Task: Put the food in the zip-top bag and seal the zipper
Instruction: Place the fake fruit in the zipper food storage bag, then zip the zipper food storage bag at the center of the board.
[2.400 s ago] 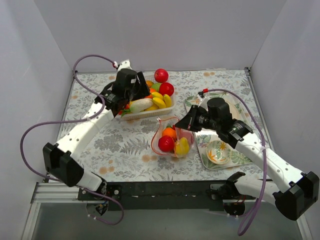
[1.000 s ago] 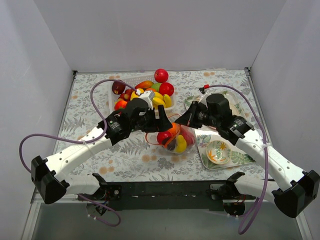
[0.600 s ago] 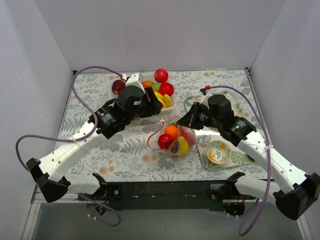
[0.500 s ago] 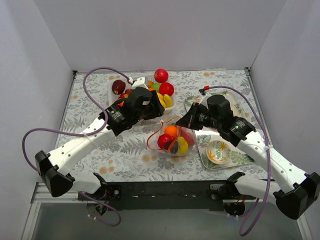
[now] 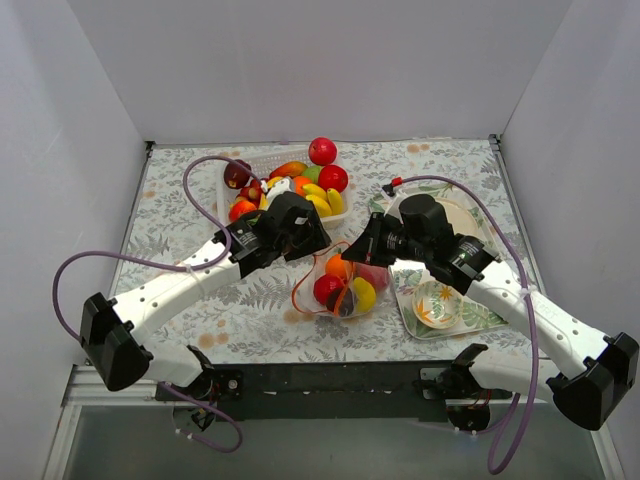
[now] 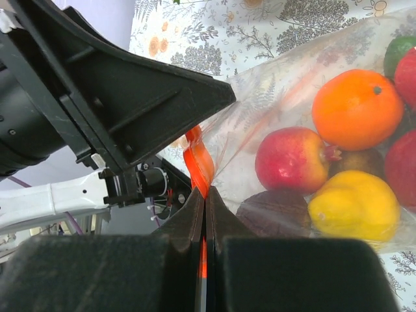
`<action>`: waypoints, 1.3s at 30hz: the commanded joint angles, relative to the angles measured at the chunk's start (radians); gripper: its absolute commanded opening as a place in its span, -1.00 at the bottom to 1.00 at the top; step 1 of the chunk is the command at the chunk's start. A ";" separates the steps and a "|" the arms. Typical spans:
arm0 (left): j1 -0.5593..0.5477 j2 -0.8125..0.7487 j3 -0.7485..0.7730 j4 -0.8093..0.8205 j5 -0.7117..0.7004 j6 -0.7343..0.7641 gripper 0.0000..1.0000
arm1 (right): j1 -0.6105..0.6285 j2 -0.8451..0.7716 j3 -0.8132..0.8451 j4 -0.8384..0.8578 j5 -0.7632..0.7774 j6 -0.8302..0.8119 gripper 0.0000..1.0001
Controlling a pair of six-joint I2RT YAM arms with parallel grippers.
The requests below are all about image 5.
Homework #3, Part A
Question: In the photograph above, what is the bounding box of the red toy apple back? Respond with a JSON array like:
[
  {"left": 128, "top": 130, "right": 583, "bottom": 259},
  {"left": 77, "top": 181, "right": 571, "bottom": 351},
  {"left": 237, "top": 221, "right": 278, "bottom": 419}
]
[{"left": 356, "top": 263, "right": 389, "bottom": 292}]

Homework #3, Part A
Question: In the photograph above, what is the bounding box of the orange toy orange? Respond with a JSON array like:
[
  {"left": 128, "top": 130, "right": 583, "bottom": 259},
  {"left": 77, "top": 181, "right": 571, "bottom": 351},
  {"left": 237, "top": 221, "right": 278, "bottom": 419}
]
[{"left": 324, "top": 253, "right": 353, "bottom": 282}]

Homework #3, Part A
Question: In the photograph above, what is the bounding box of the yellow toy peach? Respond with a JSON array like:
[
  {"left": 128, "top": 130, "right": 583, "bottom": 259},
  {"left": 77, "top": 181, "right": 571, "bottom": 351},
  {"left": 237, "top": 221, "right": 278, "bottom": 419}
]
[{"left": 352, "top": 277, "right": 377, "bottom": 313}]

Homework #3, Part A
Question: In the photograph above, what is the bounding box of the clear zip top bag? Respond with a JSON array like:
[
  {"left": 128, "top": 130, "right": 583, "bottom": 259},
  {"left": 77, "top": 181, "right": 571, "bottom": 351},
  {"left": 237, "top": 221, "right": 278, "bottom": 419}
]
[{"left": 291, "top": 241, "right": 391, "bottom": 320}]

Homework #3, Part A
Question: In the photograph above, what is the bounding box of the red yellow toy mango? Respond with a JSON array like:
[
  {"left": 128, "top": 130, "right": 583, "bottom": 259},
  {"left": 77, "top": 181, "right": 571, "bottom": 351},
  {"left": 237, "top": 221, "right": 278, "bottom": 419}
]
[{"left": 313, "top": 274, "right": 344, "bottom": 306}]

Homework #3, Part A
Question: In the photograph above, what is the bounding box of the dark purple toy plum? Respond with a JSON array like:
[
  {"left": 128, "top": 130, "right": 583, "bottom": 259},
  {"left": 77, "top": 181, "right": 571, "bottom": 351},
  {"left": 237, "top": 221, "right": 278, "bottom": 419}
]
[{"left": 326, "top": 288, "right": 354, "bottom": 318}]

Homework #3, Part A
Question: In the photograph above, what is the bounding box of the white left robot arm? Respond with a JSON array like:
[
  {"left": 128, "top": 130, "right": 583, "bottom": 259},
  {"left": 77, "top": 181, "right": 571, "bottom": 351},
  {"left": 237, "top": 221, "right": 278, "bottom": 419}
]
[{"left": 80, "top": 192, "right": 330, "bottom": 400}]

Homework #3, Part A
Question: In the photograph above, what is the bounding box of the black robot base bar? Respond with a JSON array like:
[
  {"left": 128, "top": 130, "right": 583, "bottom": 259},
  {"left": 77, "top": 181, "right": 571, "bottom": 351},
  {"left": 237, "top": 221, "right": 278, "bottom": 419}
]
[{"left": 154, "top": 344, "right": 494, "bottom": 434}]

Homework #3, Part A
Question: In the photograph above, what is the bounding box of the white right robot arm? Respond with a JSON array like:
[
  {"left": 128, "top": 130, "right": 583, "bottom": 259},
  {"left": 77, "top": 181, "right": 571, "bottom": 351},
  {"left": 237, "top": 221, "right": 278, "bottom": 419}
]
[{"left": 343, "top": 194, "right": 639, "bottom": 431}]

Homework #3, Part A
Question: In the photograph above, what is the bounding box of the red toy apple top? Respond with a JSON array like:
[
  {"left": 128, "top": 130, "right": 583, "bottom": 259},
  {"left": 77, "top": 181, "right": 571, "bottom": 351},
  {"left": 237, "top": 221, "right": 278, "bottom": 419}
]
[{"left": 308, "top": 137, "right": 338, "bottom": 166}]

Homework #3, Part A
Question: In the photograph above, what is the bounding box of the pink and cream plate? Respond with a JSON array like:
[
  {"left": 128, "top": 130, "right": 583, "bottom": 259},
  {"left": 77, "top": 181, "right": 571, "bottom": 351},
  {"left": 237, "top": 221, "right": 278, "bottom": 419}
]
[{"left": 436, "top": 198, "right": 480, "bottom": 238}]

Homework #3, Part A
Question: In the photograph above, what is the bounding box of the small orange toy tangerine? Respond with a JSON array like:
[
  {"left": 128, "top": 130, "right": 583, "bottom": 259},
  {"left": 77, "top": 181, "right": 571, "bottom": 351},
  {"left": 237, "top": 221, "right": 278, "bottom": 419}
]
[{"left": 292, "top": 176, "right": 312, "bottom": 197}]

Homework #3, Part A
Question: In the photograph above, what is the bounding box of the floral rectangular tray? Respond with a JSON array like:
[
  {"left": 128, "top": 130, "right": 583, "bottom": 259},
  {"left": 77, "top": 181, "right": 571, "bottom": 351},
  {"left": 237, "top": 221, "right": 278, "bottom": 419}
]
[{"left": 389, "top": 183, "right": 506, "bottom": 340}]

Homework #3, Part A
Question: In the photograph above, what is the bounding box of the red toy cherry cluster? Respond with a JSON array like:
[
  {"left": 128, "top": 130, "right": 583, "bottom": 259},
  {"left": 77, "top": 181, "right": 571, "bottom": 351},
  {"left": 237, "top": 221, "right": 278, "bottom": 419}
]
[{"left": 239, "top": 179, "right": 262, "bottom": 202}]

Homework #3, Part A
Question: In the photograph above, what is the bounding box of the yellow toy banana bunch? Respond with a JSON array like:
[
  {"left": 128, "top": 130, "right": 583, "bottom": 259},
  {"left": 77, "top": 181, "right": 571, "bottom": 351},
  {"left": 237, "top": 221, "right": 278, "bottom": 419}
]
[{"left": 302, "top": 183, "right": 345, "bottom": 218}]

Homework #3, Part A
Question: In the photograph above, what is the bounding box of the orange green toy mango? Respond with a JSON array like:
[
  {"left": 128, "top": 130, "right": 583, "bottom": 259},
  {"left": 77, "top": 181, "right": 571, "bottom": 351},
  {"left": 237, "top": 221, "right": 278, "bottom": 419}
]
[{"left": 269, "top": 161, "right": 308, "bottom": 179}]

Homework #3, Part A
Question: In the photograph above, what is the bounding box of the green toy fruit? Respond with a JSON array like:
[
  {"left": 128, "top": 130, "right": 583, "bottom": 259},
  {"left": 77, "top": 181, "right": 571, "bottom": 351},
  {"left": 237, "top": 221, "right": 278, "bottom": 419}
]
[{"left": 301, "top": 165, "right": 323, "bottom": 184}]

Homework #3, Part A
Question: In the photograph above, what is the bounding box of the white plastic fruit basket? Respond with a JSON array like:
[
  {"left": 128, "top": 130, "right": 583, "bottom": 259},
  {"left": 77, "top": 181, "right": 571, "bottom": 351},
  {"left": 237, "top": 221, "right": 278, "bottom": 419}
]
[{"left": 216, "top": 148, "right": 354, "bottom": 231}]

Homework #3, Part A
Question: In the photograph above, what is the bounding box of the red toy apple right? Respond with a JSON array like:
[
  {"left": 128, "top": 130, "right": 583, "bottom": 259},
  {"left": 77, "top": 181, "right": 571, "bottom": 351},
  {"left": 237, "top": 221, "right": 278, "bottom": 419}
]
[{"left": 317, "top": 164, "right": 349, "bottom": 193}]

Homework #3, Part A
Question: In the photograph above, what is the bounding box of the dark red toy apple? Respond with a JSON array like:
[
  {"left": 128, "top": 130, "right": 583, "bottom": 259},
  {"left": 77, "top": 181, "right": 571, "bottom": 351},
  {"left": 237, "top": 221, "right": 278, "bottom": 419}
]
[{"left": 223, "top": 159, "right": 252, "bottom": 190}]

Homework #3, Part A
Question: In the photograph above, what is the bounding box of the small floral bowl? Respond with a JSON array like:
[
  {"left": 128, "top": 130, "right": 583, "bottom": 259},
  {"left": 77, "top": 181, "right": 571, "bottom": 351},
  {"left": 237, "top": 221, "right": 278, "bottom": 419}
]
[{"left": 411, "top": 280, "right": 464, "bottom": 330}]

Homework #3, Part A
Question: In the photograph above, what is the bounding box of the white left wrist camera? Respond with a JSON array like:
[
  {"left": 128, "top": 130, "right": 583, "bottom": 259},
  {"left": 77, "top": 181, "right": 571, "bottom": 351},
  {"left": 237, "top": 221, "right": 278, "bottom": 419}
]
[{"left": 259, "top": 177, "right": 295, "bottom": 210}]

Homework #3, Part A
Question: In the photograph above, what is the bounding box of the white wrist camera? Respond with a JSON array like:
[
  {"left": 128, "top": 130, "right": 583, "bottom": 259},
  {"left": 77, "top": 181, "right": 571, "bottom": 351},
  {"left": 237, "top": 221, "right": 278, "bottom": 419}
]
[
  {"left": 259, "top": 177, "right": 295, "bottom": 210},
  {"left": 382, "top": 187, "right": 407, "bottom": 219}
]

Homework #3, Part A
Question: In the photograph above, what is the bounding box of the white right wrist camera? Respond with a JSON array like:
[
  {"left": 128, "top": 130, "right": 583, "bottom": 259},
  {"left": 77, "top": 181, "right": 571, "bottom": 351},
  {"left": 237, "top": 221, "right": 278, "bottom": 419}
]
[{"left": 382, "top": 187, "right": 407, "bottom": 219}]

